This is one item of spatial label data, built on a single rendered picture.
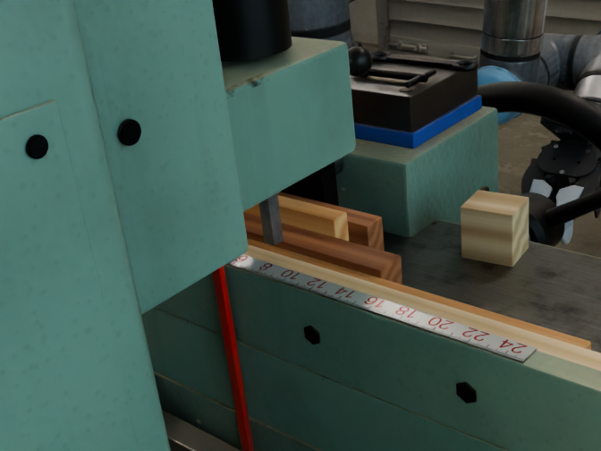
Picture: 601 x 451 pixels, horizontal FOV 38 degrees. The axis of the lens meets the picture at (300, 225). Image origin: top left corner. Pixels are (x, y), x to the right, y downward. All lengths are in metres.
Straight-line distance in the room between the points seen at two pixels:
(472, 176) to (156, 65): 0.39
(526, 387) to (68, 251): 0.22
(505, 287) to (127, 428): 0.31
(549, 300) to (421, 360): 0.14
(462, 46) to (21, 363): 4.09
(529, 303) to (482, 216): 0.07
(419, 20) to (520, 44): 3.39
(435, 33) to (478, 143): 3.75
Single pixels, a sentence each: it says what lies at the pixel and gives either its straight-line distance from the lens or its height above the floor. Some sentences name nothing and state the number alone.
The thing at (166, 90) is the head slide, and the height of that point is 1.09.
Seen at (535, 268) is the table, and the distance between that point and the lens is 0.61.
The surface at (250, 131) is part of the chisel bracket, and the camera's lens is 0.47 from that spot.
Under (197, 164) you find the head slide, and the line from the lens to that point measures 0.40.
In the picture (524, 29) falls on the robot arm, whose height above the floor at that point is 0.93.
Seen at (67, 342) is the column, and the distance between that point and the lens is 0.32.
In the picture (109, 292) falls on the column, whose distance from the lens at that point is 0.33.
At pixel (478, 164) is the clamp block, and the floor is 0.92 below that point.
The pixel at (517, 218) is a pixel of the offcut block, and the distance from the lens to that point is 0.61.
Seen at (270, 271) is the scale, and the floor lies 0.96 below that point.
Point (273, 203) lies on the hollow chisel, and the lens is 0.54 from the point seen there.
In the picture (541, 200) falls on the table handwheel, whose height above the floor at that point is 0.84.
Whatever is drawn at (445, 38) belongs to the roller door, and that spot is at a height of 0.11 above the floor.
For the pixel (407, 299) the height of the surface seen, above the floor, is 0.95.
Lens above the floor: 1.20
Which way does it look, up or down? 25 degrees down
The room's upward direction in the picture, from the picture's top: 7 degrees counter-clockwise
